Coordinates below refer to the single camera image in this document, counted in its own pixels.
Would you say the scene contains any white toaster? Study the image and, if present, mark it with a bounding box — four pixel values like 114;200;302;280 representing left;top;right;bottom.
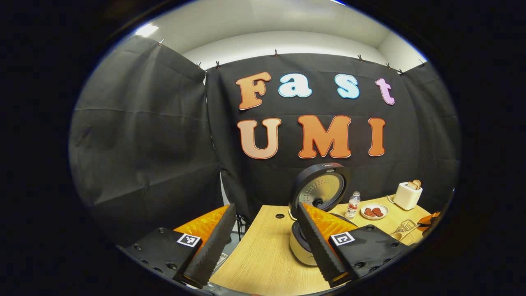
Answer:
393;181;423;211

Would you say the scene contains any black rice cooker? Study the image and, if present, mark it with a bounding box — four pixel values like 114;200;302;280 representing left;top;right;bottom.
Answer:
288;162;353;267

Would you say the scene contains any small clear drink bottle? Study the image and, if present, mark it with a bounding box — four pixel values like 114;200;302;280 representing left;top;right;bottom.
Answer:
346;191;361;219

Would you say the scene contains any metal wire chopstick holder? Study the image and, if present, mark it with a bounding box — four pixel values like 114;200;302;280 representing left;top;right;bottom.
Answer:
390;219;416;237

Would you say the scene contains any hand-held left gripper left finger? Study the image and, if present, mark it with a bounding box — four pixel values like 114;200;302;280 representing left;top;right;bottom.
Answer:
117;203;237;289

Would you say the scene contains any white round plate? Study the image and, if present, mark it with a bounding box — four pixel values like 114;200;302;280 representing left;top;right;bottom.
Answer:
360;203;389;220

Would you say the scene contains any ceiling light panel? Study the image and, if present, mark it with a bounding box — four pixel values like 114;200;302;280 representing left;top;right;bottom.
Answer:
135;23;159;37

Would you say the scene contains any black backdrop cloth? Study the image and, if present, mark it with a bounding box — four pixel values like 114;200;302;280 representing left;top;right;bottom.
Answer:
69;35;461;247

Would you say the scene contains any wooden spoon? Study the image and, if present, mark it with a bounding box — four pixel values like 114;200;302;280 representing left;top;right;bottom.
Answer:
395;229;424;244

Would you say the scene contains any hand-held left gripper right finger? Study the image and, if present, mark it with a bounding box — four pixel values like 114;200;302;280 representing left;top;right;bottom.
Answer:
297;201;415;289

